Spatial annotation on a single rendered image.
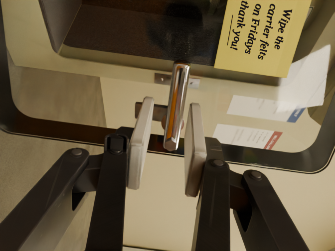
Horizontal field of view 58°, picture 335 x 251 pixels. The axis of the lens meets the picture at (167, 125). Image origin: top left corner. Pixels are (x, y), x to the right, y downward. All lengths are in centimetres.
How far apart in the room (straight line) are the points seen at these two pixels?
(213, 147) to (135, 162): 5
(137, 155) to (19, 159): 46
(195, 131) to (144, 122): 3
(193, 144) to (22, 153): 48
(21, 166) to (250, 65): 45
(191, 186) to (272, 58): 20
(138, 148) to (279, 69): 21
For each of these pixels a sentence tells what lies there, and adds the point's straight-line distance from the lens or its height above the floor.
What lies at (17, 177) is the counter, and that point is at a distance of 61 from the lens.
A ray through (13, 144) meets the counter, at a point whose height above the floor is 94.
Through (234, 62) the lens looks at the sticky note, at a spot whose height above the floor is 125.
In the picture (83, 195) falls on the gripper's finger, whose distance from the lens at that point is 16.
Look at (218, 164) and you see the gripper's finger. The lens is 15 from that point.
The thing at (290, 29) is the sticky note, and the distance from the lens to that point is 33.
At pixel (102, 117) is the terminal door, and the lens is 35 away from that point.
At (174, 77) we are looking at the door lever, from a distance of 27.
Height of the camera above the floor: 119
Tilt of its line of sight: level
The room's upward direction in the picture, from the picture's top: 98 degrees clockwise
